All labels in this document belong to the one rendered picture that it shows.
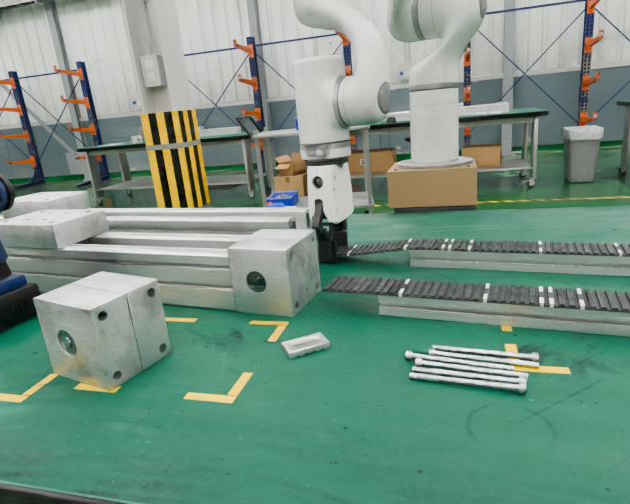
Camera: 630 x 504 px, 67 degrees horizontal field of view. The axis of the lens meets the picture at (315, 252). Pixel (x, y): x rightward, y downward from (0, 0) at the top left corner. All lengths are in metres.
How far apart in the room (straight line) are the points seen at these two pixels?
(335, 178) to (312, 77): 0.16
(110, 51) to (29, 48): 1.83
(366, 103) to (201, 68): 8.73
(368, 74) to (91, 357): 0.52
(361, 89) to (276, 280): 0.31
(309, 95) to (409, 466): 0.56
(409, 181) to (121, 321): 0.84
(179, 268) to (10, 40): 11.32
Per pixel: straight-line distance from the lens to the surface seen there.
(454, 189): 1.22
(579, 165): 5.78
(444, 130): 1.25
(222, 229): 0.91
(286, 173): 5.94
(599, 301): 0.61
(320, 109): 0.78
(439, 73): 1.25
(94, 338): 0.55
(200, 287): 0.72
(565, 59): 8.49
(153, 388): 0.55
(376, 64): 0.75
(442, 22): 1.25
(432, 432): 0.44
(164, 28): 4.08
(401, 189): 1.22
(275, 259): 0.63
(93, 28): 10.71
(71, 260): 0.89
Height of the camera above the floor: 1.05
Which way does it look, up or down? 17 degrees down
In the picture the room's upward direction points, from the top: 6 degrees counter-clockwise
